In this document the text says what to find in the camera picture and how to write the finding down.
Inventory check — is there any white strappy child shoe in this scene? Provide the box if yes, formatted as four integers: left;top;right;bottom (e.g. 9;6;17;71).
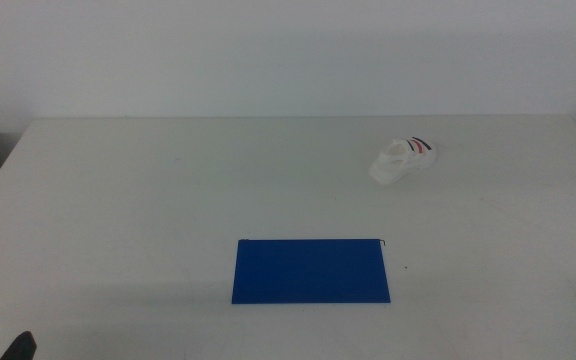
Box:
368;135;438;186

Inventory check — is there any blue rectangular mat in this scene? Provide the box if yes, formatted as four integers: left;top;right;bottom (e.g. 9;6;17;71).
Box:
231;238;392;305

